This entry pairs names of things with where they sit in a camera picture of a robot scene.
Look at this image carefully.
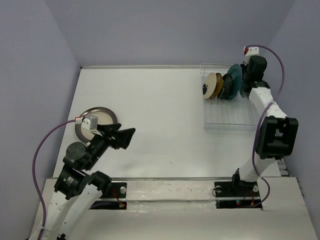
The amber patterned plate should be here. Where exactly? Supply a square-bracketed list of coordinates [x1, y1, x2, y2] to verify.
[213, 72, 223, 98]

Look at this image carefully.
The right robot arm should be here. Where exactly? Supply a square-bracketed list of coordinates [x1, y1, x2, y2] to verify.
[230, 55, 299, 196]

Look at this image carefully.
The light green flower plate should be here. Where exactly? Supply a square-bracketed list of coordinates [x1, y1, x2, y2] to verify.
[239, 76, 247, 98]

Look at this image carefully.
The clear wire dish rack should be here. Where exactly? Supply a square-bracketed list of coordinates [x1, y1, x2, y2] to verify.
[200, 63, 260, 132]

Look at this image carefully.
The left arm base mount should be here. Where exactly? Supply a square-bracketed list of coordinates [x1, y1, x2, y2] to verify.
[90, 181, 127, 210]

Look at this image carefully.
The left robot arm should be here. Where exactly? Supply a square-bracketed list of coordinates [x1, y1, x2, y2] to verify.
[29, 116, 136, 240]

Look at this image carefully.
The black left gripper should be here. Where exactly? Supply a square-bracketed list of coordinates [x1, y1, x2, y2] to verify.
[84, 122, 137, 170]

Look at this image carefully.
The teal scalloped plate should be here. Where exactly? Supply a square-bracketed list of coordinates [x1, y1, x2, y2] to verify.
[226, 64, 243, 101]

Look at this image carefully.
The black round plate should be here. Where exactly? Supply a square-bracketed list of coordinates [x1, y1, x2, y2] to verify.
[218, 73, 233, 100]

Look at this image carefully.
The grey brown rimmed plate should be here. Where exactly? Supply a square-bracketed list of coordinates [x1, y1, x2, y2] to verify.
[74, 107, 118, 143]

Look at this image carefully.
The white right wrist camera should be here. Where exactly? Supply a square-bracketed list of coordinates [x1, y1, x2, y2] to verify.
[243, 46, 260, 65]

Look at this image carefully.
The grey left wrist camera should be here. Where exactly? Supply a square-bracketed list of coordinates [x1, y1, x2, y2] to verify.
[74, 115, 98, 132]

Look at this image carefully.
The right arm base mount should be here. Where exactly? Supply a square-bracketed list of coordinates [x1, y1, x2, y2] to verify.
[211, 181, 262, 209]

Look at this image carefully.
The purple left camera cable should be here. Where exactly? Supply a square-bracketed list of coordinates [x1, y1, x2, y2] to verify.
[33, 118, 82, 240]

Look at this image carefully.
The cream plate with black spot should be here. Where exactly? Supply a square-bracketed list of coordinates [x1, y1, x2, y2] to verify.
[202, 72, 217, 100]

